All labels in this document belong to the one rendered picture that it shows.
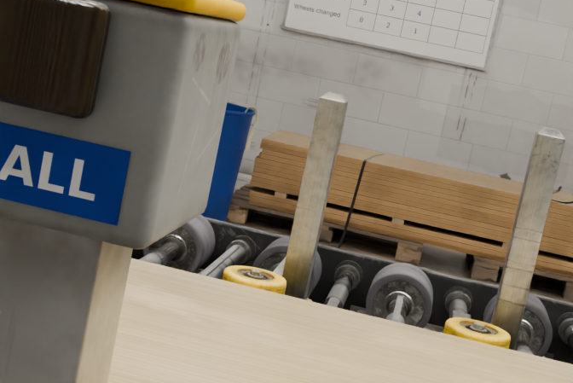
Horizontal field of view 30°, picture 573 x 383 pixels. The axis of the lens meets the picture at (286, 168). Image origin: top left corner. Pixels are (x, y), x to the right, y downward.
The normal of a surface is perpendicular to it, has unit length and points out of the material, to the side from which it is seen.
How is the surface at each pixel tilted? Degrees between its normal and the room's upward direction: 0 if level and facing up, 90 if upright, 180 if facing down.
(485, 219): 90
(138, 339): 0
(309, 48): 90
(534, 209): 90
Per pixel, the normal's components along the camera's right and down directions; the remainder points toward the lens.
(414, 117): -0.15, 0.10
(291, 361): 0.20, -0.97
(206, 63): 0.97, 0.22
